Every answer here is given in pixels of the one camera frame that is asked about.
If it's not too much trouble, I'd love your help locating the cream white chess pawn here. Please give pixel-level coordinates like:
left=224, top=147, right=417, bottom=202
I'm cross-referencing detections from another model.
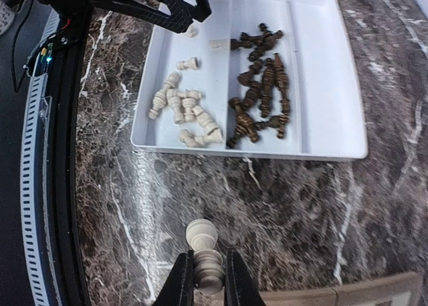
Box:
left=209, top=39, right=231, bottom=50
left=184, top=24, right=198, bottom=38

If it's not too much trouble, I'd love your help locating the white slotted cable duct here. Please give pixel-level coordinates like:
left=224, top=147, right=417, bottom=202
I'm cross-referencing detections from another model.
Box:
left=19, top=10, right=63, bottom=306

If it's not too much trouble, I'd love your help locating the dark brown chess piece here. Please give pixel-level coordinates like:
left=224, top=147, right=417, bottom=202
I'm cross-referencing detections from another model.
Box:
left=259, top=57, right=275, bottom=118
left=230, top=30, right=284, bottom=51
left=241, top=80, right=263, bottom=111
left=226, top=97, right=259, bottom=148
left=254, top=114, right=289, bottom=139
left=274, top=53, right=290, bottom=121
left=237, top=59, right=263, bottom=86

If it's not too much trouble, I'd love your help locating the wooden chess board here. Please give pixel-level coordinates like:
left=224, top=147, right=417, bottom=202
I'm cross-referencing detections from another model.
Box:
left=260, top=272, right=423, bottom=305

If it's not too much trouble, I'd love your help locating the black curved front rail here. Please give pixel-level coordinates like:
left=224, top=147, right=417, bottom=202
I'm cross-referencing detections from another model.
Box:
left=45, top=3, right=93, bottom=305

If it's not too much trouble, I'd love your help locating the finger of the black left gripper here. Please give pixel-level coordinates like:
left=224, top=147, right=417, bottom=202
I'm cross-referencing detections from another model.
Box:
left=93, top=0, right=193, bottom=33
left=163, top=0, right=211, bottom=22

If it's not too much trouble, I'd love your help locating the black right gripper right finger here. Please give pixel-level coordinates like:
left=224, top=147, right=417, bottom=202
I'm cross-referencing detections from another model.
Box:
left=223, top=249, right=266, bottom=306

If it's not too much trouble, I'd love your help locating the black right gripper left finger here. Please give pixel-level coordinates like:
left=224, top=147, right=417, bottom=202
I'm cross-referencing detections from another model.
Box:
left=157, top=250, right=195, bottom=306

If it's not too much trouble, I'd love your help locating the white divided plastic tray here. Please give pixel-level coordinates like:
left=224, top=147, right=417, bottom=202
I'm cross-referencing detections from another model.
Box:
left=130, top=0, right=368, bottom=161

